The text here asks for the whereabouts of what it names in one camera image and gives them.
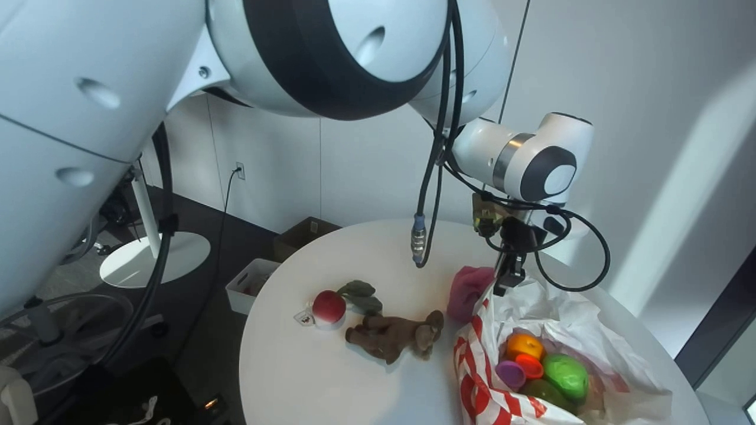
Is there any small white box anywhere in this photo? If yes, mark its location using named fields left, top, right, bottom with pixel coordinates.
left=225, top=258, right=282, bottom=315

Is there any dark green toy leaf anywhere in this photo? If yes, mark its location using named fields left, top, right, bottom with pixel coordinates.
left=338, top=278, right=386, bottom=315

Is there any pink cloth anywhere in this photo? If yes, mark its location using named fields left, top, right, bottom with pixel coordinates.
left=446, top=263, right=498, bottom=325

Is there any green avocado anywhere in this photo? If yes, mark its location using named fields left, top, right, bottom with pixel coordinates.
left=521, top=378, right=575, bottom=411

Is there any brown box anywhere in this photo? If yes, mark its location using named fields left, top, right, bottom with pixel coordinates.
left=269, top=215, right=341, bottom=262

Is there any brown plush toy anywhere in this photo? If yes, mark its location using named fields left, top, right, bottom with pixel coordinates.
left=342, top=309, right=446, bottom=366

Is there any black chair with ring base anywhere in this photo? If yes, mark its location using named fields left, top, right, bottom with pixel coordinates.
left=0, top=285, right=168, bottom=397

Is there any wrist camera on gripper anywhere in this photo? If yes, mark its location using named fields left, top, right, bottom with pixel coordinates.
left=470, top=190, right=516, bottom=237

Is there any clear plastic bag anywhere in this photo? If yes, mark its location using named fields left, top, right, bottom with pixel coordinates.
left=452, top=275, right=674, bottom=425

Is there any red white radish toy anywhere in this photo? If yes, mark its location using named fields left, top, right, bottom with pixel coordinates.
left=309, top=288, right=349, bottom=328

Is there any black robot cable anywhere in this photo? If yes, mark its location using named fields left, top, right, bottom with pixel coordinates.
left=407, top=0, right=614, bottom=294

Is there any black wall power cord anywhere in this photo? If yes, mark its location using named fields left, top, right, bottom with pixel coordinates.
left=222, top=162, right=246, bottom=217

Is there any orange fruit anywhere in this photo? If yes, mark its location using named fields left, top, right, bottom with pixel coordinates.
left=504, top=328, right=549, bottom=363

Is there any white plastic object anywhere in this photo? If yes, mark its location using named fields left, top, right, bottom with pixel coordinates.
left=0, top=363, right=41, bottom=425

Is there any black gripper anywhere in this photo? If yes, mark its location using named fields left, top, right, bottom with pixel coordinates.
left=491, top=217, right=540, bottom=300

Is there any white pedestal side table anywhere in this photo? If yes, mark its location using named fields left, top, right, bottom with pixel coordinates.
left=97, top=168, right=212, bottom=289

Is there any green apple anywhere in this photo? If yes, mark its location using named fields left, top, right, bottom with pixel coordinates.
left=543, top=351, right=594, bottom=402

